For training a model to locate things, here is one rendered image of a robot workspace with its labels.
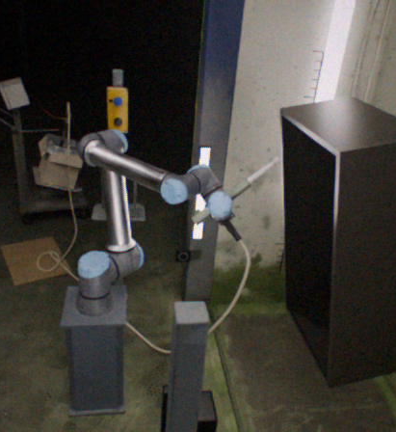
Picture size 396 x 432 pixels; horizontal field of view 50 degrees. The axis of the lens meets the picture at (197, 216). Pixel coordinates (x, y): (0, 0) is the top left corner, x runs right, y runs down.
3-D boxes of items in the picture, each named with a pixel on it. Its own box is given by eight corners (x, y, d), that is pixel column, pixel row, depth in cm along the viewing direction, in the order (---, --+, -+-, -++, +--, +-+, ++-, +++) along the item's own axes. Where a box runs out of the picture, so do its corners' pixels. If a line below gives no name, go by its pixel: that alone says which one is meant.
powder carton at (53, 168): (31, 163, 429) (40, 126, 416) (73, 173, 450) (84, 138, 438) (35, 184, 386) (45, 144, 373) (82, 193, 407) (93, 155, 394)
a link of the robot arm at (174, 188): (64, 134, 184) (179, 181, 147) (88, 129, 193) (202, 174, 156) (66, 160, 190) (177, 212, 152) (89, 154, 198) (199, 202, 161)
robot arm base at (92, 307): (73, 317, 206) (72, 301, 202) (77, 292, 223) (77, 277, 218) (114, 315, 209) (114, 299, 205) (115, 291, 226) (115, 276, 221)
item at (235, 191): (218, 256, 190) (188, 215, 193) (218, 256, 195) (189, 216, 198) (305, 191, 190) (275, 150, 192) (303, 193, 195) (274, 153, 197)
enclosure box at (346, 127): (340, 294, 258) (351, 95, 200) (398, 372, 206) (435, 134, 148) (284, 307, 255) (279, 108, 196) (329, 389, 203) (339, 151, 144)
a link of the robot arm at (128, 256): (102, 276, 222) (83, 131, 194) (127, 262, 234) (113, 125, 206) (120, 284, 213) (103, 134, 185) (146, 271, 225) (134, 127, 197)
